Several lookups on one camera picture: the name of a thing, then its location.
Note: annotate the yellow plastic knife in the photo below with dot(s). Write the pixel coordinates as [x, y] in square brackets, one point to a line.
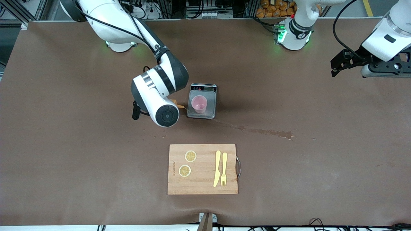
[217, 170]

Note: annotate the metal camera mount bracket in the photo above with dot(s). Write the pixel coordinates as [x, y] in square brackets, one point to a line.
[207, 223]

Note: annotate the translucent sauce bottle orange cap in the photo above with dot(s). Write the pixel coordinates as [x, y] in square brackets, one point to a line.
[178, 104]

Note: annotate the pile of orange snacks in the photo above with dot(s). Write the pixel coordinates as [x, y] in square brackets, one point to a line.
[273, 9]

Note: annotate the silver digital kitchen scale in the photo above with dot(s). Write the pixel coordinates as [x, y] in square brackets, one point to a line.
[210, 112]

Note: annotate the aluminium frame strut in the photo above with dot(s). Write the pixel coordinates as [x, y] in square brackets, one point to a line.
[32, 11]

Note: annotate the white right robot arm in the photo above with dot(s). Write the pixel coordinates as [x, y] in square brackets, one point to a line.
[154, 99]

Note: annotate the yellow plastic fork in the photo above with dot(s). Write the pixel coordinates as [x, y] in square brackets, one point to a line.
[224, 163]

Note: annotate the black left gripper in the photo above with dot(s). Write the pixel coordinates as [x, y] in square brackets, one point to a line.
[355, 58]

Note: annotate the pink plastic cup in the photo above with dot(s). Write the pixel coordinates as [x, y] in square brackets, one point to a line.
[199, 106]

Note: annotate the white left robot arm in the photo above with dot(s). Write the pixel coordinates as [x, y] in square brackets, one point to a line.
[297, 32]

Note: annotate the lemon slice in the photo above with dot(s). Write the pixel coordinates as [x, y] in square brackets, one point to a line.
[184, 170]
[190, 156]

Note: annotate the wooden cutting board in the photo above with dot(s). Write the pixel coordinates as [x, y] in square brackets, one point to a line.
[202, 183]

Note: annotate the black electronics box white connectors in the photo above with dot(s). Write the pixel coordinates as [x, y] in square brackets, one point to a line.
[208, 14]

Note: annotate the white power strip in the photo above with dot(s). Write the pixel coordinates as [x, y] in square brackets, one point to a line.
[144, 9]

